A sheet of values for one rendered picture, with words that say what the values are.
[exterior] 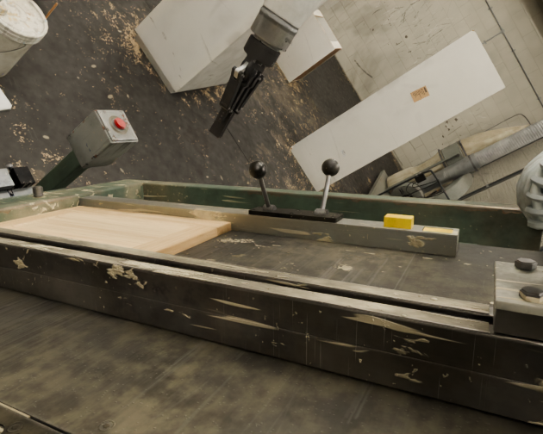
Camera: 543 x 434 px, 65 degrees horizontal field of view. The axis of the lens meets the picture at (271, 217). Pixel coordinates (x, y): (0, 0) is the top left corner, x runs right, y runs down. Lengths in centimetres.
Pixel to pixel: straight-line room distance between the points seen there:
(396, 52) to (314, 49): 330
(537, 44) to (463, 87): 457
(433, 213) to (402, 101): 345
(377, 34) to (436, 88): 460
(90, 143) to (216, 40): 199
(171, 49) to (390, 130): 224
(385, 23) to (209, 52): 591
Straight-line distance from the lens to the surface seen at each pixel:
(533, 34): 890
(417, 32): 883
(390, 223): 83
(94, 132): 147
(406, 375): 42
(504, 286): 38
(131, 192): 141
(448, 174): 633
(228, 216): 96
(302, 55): 586
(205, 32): 336
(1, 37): 247
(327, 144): 464
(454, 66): 441
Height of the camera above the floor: 185
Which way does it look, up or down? 29 degrees down
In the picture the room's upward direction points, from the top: 61 degrees clockwise
